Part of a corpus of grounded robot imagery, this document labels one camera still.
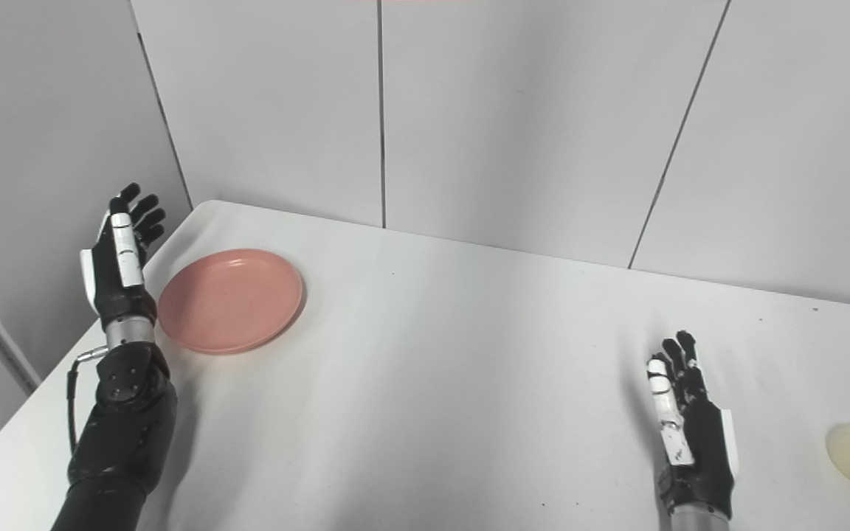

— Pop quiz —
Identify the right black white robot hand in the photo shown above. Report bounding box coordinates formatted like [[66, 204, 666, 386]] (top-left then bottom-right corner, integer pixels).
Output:
[[646, 330, 739, 520]]

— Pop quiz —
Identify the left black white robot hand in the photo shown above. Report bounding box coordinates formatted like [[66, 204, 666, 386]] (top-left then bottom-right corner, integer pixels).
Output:
[[80, 183, 167, 330]]

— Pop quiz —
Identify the pink plate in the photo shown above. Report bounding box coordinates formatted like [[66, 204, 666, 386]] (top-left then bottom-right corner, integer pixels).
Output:
[[157, 249, 305, 355]]

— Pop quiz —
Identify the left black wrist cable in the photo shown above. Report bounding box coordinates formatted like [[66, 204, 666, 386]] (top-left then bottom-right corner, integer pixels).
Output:
[[66, 347, 108, 455]]

